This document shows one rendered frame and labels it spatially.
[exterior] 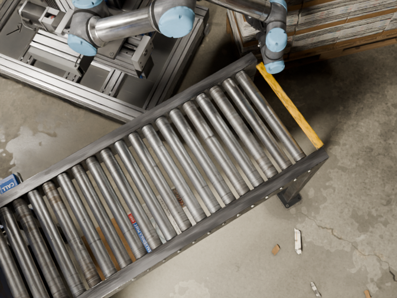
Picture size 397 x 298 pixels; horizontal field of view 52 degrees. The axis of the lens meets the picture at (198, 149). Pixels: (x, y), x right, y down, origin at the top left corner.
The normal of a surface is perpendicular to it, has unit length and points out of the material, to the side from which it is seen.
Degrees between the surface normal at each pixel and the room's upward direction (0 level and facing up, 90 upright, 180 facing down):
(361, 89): 0
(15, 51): 0
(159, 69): 0
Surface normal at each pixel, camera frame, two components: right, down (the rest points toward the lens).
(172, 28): 0.02, 0.93
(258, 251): -0.07, -0.31
